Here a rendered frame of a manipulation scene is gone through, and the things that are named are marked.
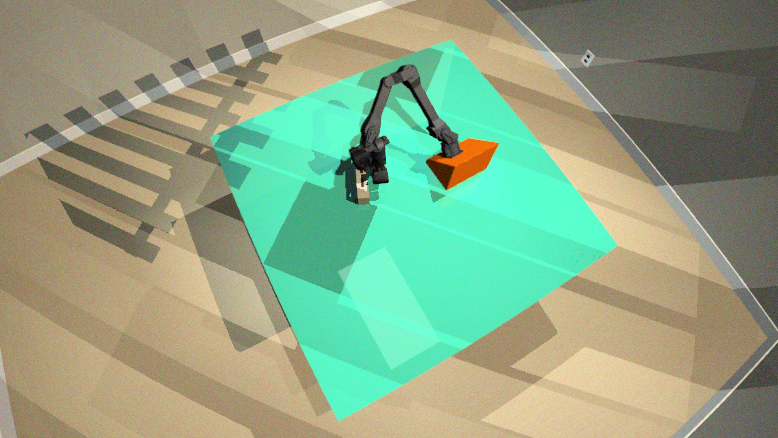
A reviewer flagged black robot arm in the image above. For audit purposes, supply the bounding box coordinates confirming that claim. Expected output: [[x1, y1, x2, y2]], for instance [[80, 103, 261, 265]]
[[348, 64, 464, 171]]

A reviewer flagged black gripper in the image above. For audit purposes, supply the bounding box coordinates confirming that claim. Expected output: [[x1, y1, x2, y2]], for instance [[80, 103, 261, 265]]
[[371, 152, 389, 184]]

